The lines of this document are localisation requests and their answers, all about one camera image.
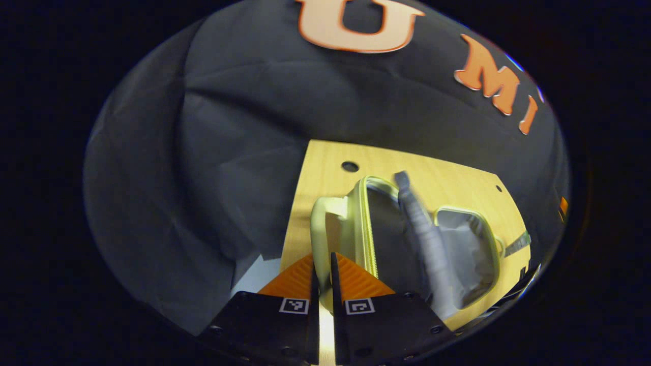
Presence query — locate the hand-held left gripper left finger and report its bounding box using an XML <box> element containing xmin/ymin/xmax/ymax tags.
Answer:
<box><xmin>197</xmin><ymin>253</ymin><xmax>320</xmax><ymax>365</ymax></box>

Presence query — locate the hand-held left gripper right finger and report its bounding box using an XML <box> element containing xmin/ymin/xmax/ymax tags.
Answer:
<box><xmin>331</xmin><ymin>252</ymin><xmax>456</xmax><ymax>365</ymax></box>

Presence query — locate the cream yellow-trimmed suitcase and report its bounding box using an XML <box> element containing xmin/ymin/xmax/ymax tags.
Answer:
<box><xmin>309</xmin><ymin>172</ymin><xmax>505</xmax><ymax>318</ymax></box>

